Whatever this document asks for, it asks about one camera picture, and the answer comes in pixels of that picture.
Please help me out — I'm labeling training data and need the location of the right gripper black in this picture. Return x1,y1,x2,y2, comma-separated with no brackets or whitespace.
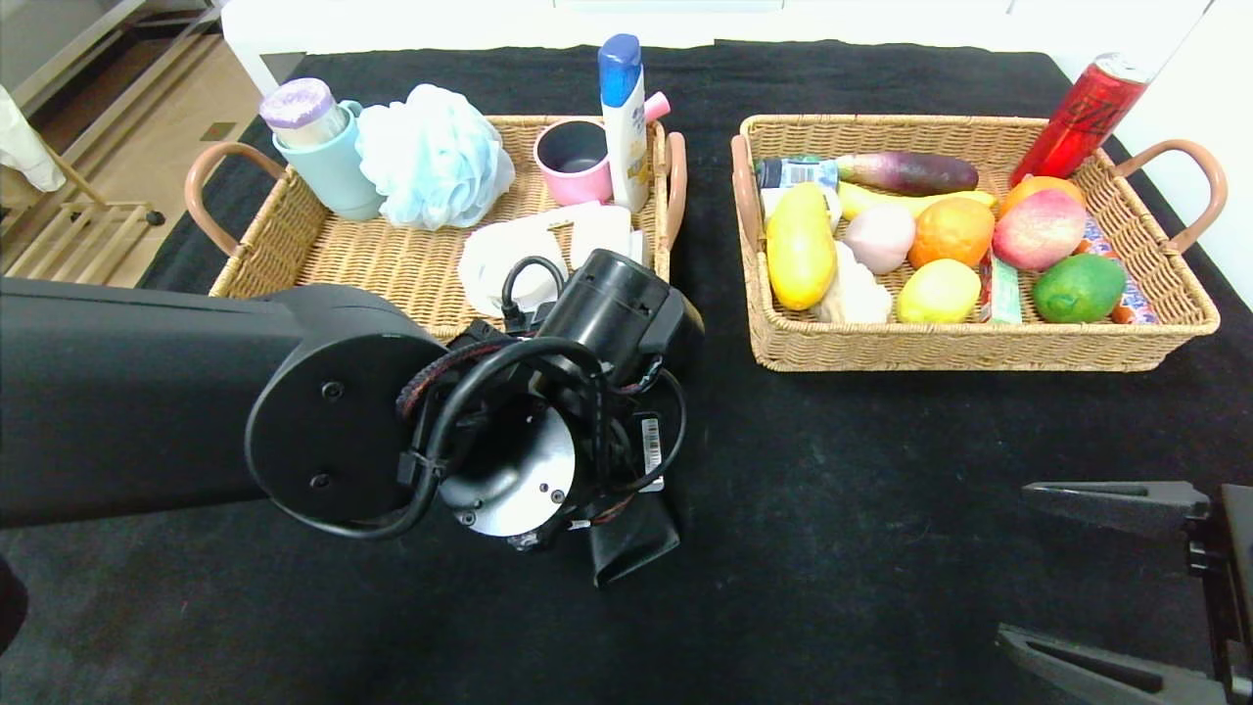
996,480,1253,705

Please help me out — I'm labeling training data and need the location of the yellow green lemon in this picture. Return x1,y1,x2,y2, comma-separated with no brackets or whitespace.
896,258,983,325

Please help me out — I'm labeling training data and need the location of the striped bread roll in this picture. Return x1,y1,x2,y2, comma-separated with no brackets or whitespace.
817,243,897,325

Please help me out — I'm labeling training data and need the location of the pinkish grey ball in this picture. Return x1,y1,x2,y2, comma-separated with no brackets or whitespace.
843,203,918,276

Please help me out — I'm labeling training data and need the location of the yellow oval bread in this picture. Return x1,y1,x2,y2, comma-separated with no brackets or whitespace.
765,184,839,312

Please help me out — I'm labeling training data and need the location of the black pouch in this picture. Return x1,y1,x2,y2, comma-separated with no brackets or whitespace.
587,490,683,588

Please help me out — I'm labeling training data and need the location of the white round pad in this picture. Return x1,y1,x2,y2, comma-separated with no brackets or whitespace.
457,220,571,317

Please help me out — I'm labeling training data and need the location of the orange blue snack packet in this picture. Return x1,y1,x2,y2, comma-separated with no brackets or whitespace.
1072,218,1158,326

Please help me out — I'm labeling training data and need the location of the green lime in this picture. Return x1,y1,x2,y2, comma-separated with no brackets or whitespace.
1031,254,1127,325

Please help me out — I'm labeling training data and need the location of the black table cloth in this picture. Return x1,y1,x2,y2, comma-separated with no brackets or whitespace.
0,41,1253,705

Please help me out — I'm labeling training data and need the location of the green snack packet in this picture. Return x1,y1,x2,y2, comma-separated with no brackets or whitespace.
979,255,1022,325

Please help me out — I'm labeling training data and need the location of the pink peach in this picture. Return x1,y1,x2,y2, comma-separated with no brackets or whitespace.
990,188,1087,272

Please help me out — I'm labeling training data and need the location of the orange fruit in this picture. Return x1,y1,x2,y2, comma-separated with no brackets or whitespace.
907,197,996,270

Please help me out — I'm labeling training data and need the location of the purple eggplant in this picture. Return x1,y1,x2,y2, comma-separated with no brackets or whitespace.
834,152,979,198

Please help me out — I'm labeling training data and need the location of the yellow banana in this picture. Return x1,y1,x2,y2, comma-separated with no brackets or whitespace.
837,182,996,222

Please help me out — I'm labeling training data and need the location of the small white green carton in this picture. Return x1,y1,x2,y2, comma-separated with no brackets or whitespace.
760,186,844,236

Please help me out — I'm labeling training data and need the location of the red soda can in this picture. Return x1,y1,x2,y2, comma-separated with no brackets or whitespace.
1008,53,1154,189

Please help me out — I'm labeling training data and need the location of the small blue carton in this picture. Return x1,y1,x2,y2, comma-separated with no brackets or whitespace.
754,157,840,194

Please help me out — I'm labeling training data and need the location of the white soap bar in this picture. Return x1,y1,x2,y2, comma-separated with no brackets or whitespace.
570,206,647,270

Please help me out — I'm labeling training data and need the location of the white tube with pink cap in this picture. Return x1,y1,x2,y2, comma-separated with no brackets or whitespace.
534,201,603,233

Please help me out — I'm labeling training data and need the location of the white shampoo bottle blue cap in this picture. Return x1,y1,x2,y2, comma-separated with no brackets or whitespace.
598,34,651,213

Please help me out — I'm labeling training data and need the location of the pink mug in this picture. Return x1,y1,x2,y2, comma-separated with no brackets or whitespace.
534,93,673,208

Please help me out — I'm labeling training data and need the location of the light blue bath loofah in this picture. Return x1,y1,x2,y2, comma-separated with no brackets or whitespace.
354,84,516,231

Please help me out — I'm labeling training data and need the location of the teal plastic cup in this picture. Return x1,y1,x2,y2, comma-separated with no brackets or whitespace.
272,100,386,222

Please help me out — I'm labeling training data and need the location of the white table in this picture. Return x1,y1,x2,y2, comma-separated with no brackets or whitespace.
223,0,1039,99

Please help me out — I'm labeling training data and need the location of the wooden rolling rack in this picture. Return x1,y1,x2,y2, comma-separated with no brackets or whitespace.
0,201,165,287

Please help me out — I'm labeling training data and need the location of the white hanging cloth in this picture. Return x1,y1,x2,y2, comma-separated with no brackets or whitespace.
0,83,68,193

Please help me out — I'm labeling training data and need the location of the wicker basket with brown handles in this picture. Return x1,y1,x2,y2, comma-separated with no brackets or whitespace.
184,116,688,344
729,115,1227,373

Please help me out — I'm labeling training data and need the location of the black left camera cable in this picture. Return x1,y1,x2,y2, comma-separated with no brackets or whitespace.
245,255,688,541

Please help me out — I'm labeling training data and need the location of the grey shelf frame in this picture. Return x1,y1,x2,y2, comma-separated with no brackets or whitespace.
0,0,231,128

